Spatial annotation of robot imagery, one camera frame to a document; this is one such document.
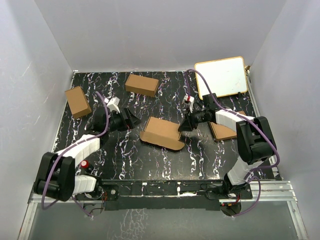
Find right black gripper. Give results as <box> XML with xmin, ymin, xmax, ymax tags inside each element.
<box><xmin>178</xmin><ymin>106</ymin><xmax>210</xmax><ymax>131</ymax></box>

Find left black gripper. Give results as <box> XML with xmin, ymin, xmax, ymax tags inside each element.
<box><xmin>105</xmin><ymin>107</ymin><xmax>142</xmax><ymax>134</ymax></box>

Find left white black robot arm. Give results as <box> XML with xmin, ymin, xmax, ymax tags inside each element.
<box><xmin>33</xmin><ymin>107</ymin><xmax>141</xmax><ymax>202</ymax></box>

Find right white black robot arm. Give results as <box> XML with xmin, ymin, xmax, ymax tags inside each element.
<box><xmin>178</xmin><ymin>94</ymin><xmax>277</xmax><ymax>199</ymax></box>

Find folded cardboard box back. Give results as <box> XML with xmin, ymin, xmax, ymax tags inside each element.
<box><xmin>124</xmin><ymin>74</ymin><xmax>159</xmax><ymax>97</ymax></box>

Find small cardboard box left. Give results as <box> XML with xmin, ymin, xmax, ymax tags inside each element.
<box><xmin>65</xmin><ymin>86</ymin><xmax>92</xmax><ymax>119</ymax></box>

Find flat cardboard stack right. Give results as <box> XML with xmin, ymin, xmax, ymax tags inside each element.
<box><xmin>209</xmin><ymin>110</ymin><xmax>246</xmax><ymax>141</ymax></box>

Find yellow framed whiteboard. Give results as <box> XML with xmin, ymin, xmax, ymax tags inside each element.
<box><xmin>194</xmin><ymin>56</ymin><xmax>248</xmax><ymax>100</ymax></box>

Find red emergency stop button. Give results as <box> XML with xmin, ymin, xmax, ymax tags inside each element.
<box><xmin>80</xmin><ymin>160</ymin><xmax>93</xmax><ymax>173</ymax></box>

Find black base bar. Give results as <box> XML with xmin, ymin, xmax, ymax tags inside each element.
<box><xmin>100</xmin><ymin>179</ymin><xmax>225</xmax><ymax>211</ymax></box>

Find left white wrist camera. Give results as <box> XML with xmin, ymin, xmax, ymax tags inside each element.
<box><xmin>104</xmin><ymin>97</ymin><xmax>120</xmax><ymax>114</ymax></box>

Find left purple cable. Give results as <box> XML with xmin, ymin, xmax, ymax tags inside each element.
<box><xmin>41</xmin><ymin>91</ymin><xmax>111</xmax><ymax>220</ymax></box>

